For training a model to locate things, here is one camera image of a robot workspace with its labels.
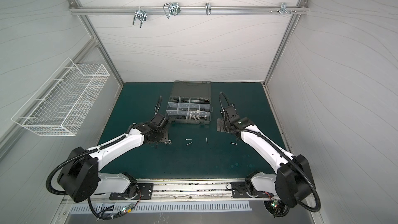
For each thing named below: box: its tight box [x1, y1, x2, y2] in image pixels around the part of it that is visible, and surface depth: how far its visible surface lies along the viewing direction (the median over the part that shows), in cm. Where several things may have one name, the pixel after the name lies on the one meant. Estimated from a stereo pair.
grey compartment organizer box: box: [165, 80, 214, 125], surface depth 106 cm
